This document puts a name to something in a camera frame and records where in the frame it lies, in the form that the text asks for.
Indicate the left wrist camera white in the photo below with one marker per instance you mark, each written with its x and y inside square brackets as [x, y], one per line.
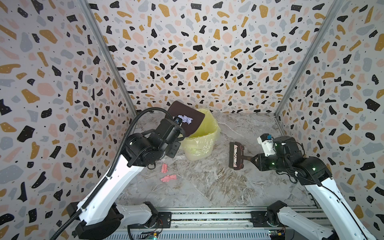
[178, 121]

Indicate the purple paper scrap lower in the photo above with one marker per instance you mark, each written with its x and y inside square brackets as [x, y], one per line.
[186, 119]

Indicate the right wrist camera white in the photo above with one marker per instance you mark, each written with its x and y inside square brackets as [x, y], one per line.
[266, 141]

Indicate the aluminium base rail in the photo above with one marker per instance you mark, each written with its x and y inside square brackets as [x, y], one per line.
[231, 223]

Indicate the brown dustpan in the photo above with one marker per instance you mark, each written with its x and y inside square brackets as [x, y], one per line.
[178, 108]

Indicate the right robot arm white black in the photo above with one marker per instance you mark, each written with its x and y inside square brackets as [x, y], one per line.
[317, 179]

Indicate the brown cartoon face brush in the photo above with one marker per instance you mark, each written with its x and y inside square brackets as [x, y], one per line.
[237, 157]

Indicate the pink paper scrap middle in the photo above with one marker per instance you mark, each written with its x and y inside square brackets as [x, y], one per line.
[164, 169]

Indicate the pink paper scrap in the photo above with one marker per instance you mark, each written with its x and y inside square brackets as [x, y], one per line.
[168, 178]
[164, 169]

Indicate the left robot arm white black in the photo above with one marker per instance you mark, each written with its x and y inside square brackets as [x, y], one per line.
[98, 213]

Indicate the bin with yellow bag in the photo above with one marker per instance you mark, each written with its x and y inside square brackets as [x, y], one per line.
[200, 144]

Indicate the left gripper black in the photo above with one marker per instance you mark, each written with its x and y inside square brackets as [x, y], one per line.
[176, 150]

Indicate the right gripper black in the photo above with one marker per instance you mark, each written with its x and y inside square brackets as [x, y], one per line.
[263, 161]

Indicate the pink paper scrap lower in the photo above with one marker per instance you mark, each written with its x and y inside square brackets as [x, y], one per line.
[168, 178]

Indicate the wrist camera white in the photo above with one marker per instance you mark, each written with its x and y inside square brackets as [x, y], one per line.
[178, 121]
[266, 141]

